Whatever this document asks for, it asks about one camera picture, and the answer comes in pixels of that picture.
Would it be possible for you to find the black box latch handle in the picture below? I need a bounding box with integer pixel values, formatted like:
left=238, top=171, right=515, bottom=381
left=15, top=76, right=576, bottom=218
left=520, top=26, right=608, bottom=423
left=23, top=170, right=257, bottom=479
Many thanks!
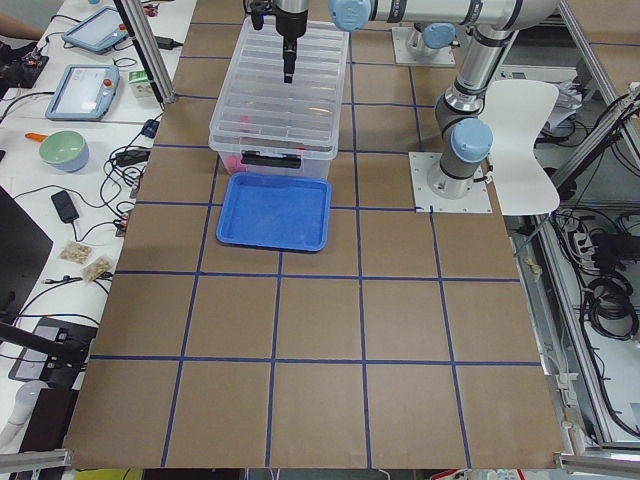
left=241, top=151, right=302, bottom=169

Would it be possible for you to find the black smartphone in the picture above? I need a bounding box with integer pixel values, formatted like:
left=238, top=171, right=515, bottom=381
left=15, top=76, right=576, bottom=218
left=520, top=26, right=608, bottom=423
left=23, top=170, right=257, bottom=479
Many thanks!
left=51, top=190, right=79, bottom=224

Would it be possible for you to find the blue plastic tray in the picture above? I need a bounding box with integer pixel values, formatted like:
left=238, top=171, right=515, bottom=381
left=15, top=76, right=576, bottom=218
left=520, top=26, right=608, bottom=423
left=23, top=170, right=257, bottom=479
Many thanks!
left=216, top=172, right=332, bottom=252

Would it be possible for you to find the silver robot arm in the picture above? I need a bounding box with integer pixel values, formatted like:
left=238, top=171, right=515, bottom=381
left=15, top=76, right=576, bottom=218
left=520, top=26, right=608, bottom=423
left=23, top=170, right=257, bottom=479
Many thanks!
left=243, top=0, right=309, bottom=84
left=329, top=1, right=558, bottom=199

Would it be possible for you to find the white plastic chair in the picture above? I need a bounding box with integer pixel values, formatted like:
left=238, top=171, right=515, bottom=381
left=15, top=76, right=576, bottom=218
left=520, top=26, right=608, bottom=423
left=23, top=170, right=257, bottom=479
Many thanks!
left=480, top=79, right=560, bottom=216

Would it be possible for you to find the aluminium frame post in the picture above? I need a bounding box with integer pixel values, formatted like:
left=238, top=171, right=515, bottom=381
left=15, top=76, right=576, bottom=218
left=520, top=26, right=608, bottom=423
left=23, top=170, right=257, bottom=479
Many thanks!
left=114, top=0, right=175, bottom=105

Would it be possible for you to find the black power adapter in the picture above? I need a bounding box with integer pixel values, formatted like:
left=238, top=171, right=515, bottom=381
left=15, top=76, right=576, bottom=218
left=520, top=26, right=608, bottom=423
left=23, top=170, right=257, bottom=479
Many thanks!
left=154, top=36, right=183, bottom=50

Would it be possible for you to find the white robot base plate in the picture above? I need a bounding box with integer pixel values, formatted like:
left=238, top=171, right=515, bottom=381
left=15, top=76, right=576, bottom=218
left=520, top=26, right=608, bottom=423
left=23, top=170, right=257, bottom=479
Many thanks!
left=409, top=152, right=493, bottom=214
left=392, top=23, right=456, bottom=68

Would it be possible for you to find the clear plastic storage box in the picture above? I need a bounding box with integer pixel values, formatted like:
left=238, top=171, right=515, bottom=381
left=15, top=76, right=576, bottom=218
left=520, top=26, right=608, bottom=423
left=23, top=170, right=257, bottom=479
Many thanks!
left=208, top=20, right=350, bottom=180

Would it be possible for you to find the white power strip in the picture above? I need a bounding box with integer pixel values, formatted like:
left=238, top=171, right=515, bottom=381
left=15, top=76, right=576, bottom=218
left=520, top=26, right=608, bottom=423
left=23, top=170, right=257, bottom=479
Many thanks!
left=569, top=229, right=595, bottom=262

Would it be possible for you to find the black monitor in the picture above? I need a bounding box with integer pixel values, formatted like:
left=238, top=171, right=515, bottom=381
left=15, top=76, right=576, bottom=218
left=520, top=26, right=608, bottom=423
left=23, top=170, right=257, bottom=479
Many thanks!
left=0, top=188, right=53, bottom=324

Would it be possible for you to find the bag of nuts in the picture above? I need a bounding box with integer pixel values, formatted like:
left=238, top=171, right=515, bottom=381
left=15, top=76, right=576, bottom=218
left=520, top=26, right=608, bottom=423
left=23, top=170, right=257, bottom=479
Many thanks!
left=59, top=241, right=93, bottom=265
left=81, top=256, right=113, bottom=283

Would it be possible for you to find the blue teach pendant tablet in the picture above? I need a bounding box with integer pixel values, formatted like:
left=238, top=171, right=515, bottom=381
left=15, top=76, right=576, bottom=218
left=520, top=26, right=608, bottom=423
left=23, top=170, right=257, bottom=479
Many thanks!
left=62, top=6, right=128, bottom=54
left=45, top=64, right=120, bottom=121

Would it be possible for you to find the green white carton box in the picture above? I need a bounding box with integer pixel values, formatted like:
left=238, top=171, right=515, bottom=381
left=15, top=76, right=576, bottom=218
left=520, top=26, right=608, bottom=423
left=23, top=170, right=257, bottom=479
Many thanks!
left=127, top=70, right=154, bottom=98

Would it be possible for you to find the green ceramic bowl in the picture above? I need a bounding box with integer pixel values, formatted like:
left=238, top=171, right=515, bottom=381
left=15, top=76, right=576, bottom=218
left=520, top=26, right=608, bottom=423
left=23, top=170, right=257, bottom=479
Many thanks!
left=39, top=130, right=89, bottom=173

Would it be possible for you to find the clear plastic box lid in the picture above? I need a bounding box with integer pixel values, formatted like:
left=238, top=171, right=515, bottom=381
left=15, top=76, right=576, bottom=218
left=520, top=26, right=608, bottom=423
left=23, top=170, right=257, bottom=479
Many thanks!
left=208, top=20, right=350, bottom=154

